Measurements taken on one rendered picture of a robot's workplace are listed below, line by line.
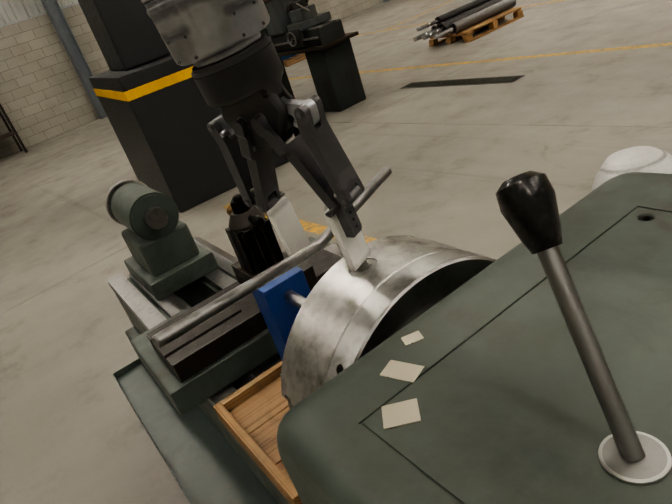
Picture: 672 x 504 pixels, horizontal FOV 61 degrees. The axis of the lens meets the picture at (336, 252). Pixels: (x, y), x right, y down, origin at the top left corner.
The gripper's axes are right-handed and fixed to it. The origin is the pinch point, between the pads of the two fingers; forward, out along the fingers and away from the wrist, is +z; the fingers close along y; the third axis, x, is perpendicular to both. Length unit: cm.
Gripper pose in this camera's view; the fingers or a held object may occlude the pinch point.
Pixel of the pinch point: (320, 238)
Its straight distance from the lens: 58.6
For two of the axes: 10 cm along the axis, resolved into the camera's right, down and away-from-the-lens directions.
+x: 5.6, -6.1, 5.6
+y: 7.4, 0.5, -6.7
